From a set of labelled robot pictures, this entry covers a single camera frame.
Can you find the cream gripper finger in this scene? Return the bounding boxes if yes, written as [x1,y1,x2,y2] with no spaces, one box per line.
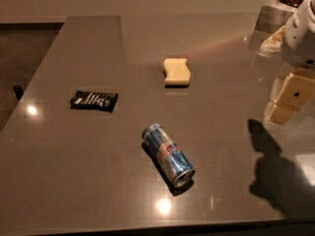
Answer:
[266,68,315,124]

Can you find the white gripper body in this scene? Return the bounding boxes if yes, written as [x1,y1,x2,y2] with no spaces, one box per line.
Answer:
[282,0,315,69]

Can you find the blue silver redbull can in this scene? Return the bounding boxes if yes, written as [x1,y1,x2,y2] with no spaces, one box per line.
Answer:
[142,124,195,188]

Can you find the yellow sponge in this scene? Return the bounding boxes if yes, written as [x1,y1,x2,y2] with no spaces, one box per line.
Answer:
[163,58,191,87]

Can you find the black snack bar wrapper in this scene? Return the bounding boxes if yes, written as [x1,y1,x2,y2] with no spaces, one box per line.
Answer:
[70,90,118,112]

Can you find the small black object at table edge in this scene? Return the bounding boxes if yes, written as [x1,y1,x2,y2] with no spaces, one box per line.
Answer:
[13,85,24,100]

